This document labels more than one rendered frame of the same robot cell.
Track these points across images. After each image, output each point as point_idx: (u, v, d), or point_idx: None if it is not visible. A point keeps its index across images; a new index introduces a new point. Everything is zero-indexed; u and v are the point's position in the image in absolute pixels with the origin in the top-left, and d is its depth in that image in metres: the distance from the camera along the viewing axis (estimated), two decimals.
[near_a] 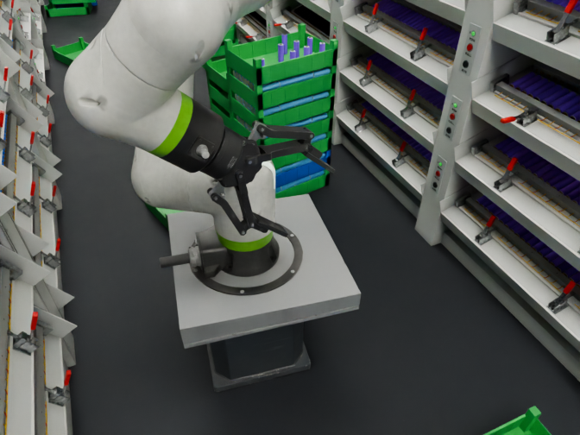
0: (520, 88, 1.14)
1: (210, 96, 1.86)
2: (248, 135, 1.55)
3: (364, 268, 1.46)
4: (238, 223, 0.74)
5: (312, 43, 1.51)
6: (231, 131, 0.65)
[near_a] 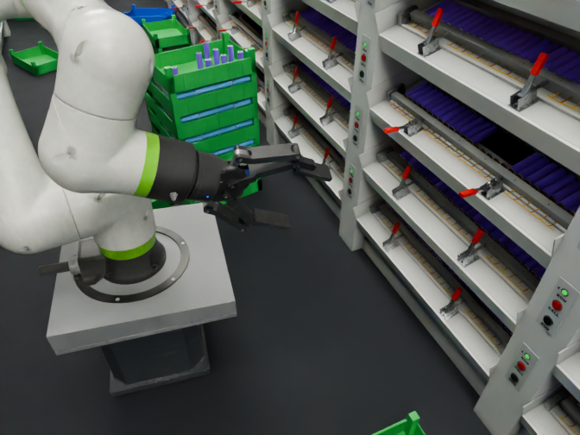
0: (412, 97, 1.16)
1: (146, 102, 1.88)
2: None
3: (281, 274, 1.48)
4: (280, 148, 0.70)
5: (233, 51, 1.53)
6: None
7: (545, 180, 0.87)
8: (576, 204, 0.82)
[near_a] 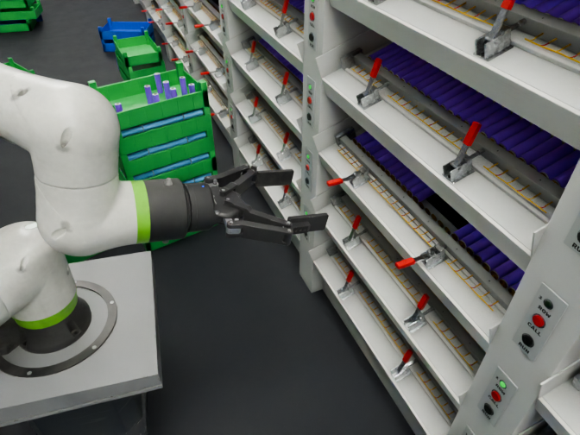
0: (362, 143, 1.08)
1: None
2: (122, 178, 1.49)
3: (235, 318, 1.40)
4: (236, 180, 0.81)
5: (185, 83, 1.45)
6: (200, 225, 0.69)
7: (488, 251, 0.79)
8: (519, 282, 0.74)
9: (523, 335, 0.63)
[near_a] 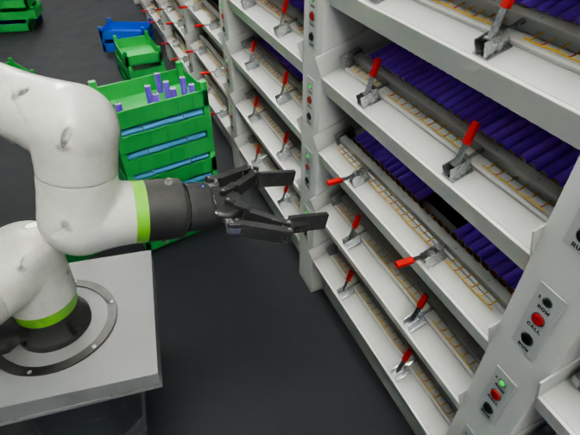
0: (361, 143, 1.08)
1: None
2: (122, 177, 1.49)
3: (235, 318, 1.40)
4: None
5: (185, 82, 1.45)
6: (199, 225, 0.69)
7: (487, 250, 0.80)
8: (518, 281, 0.74)
9: (522, 334, 0.63)
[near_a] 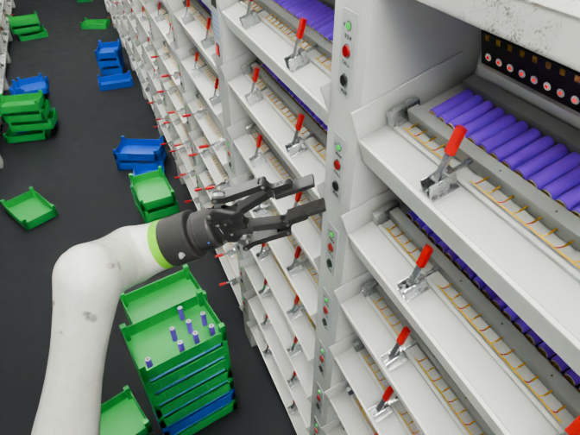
0: None
1: (127, 318, 1.97)
2: (148, 396, 1.66)
3: None
4: (251, 184, 0.78)
5: (205, 317, 1.62)
6: None
7: None
8: None
9: None
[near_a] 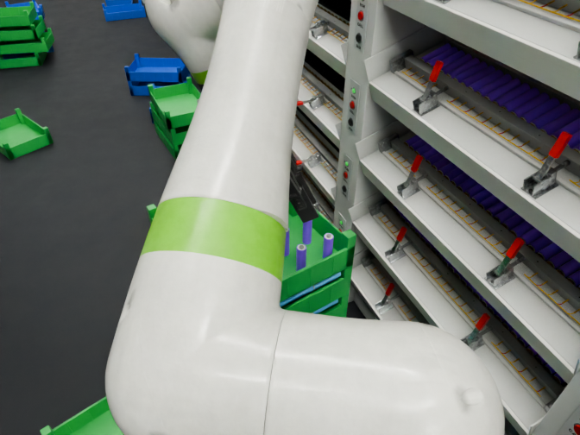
0: None
1: None
2: None
3: None
4: None
5: (312, 225, 0.90)
6: None
7: None
8: None
9: None
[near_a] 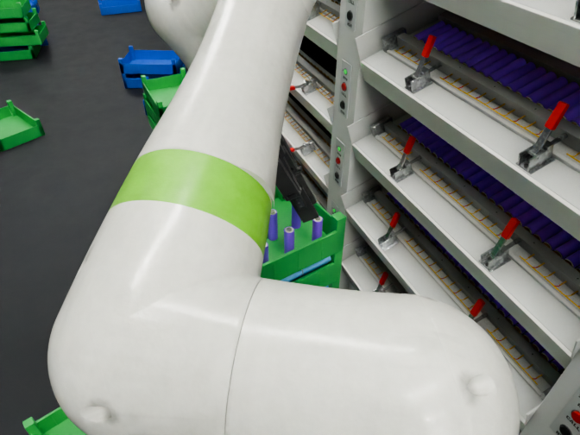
0: None
1: None
2: None
3: None
4: None
5: None
6: None
7: None
8: None
9: None
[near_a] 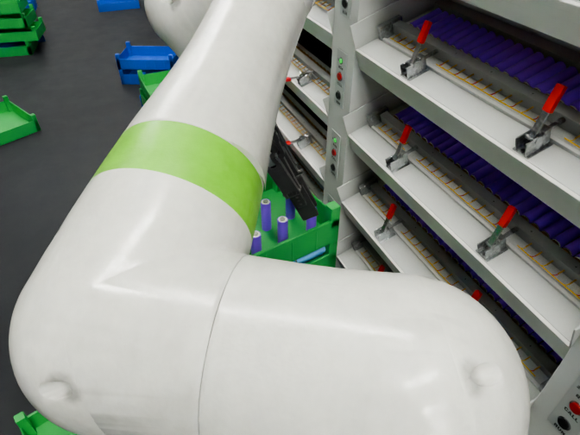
0: None
1: None
2: None
3: None
4: None
5: None
6: None
7: None
8: None
9: None
